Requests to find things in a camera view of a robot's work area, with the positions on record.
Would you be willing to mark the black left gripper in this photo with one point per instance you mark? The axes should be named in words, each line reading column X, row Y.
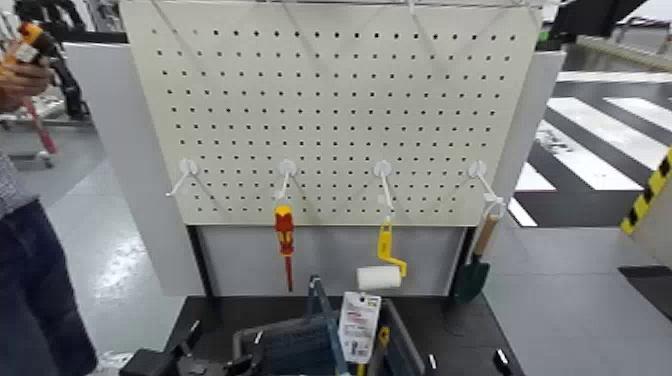
column 157, row 365

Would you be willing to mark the person's hand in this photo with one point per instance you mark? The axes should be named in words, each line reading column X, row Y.
column 18, row 84

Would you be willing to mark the beige metal pegboard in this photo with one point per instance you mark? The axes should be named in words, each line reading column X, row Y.
column 336, row 105

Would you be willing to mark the white shoe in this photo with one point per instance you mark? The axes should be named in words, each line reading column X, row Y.
column 113, row 361

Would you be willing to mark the person in dark jeans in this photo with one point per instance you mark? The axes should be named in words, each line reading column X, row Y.
column 36, row 273

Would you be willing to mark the grey blue folding crate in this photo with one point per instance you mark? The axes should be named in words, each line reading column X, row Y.
column 294, row 346

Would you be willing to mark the white partition panel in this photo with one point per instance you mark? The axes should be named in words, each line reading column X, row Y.
column 105, row 131

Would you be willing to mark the black table frame post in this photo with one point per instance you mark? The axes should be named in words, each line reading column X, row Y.
column 459, row 252
column 202, row 262

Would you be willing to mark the black monitor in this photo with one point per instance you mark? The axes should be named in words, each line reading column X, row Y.
column 593, row 16

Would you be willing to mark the white carded tool package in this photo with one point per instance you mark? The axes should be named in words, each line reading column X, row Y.
column 359, row 325

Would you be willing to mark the yellow black hazard striped post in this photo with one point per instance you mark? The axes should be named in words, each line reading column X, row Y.
column 646, row 199

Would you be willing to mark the orange black handheld device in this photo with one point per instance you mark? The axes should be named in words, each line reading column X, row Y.
column 31, row 44

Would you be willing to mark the white pegboard hook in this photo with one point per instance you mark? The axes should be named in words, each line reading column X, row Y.
column 188, row 167
column 287, row 168
column 477, row 168
column 382, row 168

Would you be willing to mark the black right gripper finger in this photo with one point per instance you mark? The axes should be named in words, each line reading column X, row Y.
column 432, row 361
column 501, row 361

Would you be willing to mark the red yellow screwdriver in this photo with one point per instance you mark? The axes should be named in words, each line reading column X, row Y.
column 284, row 226

